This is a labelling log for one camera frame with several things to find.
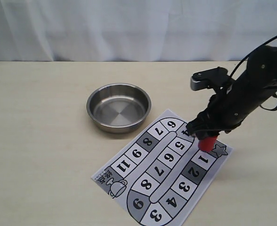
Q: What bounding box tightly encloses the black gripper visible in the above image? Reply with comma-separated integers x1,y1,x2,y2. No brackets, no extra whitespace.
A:
187,77,277,140

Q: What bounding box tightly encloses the red cylinder game piece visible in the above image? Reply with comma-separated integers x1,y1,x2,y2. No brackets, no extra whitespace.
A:
198,136,218,153

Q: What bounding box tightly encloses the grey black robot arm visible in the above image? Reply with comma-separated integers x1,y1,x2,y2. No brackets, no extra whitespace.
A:
186,45,277,140

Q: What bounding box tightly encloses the printed number game board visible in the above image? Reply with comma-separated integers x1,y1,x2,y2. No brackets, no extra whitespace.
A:
92,110,232,226

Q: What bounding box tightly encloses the round stainless steel bowl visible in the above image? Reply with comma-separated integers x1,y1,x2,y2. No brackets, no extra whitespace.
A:
86,83,152,134

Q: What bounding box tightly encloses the white fabric curtain backdrop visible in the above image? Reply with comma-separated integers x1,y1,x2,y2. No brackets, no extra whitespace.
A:
0,0,277,61

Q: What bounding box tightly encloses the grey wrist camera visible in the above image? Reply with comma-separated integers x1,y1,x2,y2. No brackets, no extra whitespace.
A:
190,67,229,91

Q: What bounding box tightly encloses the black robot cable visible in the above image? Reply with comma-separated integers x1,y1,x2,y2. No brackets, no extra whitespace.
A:
228,16,277,111

